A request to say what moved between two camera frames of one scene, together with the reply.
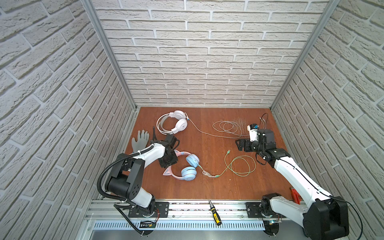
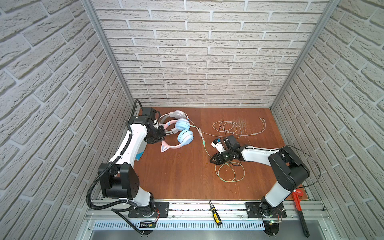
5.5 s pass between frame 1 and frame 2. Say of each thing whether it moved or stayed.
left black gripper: moved
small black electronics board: stayed
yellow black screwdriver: stayed
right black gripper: moved
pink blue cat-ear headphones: moved
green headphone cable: moved
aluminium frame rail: stayed
